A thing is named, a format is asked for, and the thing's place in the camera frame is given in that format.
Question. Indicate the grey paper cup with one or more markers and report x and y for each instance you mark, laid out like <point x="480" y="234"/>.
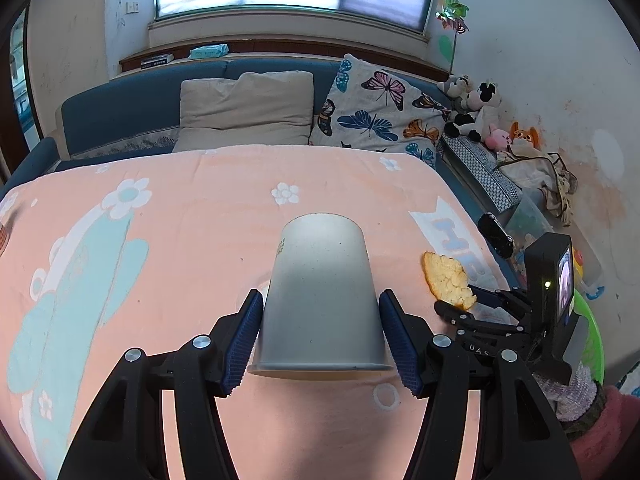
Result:
<point x="320" y="290"/>

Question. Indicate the orange fox plush toy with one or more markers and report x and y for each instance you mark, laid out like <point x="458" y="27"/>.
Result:
<point x="522" y="135"/>

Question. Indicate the dark book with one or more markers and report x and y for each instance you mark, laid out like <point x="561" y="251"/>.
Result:
<point x="157" y="60"/>

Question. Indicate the clear plastic storage box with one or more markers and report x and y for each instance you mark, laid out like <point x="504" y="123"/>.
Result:
<point x="530" y="217"/>

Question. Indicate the person's right forearm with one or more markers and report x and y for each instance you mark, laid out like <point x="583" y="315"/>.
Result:
<point x="610" y="435"/>

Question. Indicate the yellow bread piece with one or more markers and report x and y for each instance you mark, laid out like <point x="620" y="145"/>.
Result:
<point x="447" y="277"/>

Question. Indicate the blue sofa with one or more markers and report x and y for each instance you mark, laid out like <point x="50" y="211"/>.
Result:
<point x="125" y="105"/>

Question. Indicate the pile of beige cloth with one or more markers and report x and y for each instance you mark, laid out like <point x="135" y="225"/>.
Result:
<point x="530" y="170"/>

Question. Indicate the grey husky plush toy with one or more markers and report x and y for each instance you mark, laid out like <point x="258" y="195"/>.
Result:
<point x="455" y="87"/>

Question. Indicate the teal tissue packet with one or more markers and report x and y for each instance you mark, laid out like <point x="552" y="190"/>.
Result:
<point x="209" y="51"/>

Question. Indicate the beige pillow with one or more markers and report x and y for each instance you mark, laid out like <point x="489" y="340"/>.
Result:
<point x="240" y="110"/>

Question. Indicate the colourful pinwheel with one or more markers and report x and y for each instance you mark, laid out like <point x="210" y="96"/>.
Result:
<point x="452" y="12"/>

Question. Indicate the pink plush toy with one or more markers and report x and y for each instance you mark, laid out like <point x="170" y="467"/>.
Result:
<point x="497" y="137"/>

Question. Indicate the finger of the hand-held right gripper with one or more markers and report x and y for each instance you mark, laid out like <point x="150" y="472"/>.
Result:
<point x="485" y="296"/>
<point x="455" y="312"/>

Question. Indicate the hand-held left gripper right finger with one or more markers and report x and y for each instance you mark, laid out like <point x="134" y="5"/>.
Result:
<point x="400" y="345"/>

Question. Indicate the pink printed blanket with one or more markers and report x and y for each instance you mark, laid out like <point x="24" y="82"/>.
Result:
<point x="200" y="220"/>

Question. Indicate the wooden window ledge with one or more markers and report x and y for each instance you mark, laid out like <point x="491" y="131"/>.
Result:
<point x="280" y="46"/>

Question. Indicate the dark wooden door frame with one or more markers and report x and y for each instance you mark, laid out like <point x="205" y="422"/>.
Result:
<point x="17" y="125"/>

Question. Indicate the butterfly print pillow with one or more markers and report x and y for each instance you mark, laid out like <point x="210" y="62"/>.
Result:
<point x="380" y="105"/>

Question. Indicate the grey patterned sofa cover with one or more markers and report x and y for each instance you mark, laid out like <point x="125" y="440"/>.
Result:
<point x="480" y="170"/>

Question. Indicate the black and white cow plush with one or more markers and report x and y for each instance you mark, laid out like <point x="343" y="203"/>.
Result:
<point x="480" y="105"/>

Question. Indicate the blue plastic toy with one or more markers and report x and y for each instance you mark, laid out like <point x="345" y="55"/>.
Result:
<point x="594" y="294"/>

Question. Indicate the green plastic basket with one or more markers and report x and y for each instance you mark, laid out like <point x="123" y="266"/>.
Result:
<point x="595" y="340"/>

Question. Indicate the grey lace cloth strip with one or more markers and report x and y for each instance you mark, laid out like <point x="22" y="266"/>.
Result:
<point x="125" y="144"/>

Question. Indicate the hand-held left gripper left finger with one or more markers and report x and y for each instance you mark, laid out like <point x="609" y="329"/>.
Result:
<point x="242" y="345"/>

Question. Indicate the black handheld device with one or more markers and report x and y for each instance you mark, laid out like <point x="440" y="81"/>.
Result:
<point x="495" y="235"/>

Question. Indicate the white light switch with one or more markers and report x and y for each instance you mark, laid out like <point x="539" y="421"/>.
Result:
<point x="133" y="7"/>

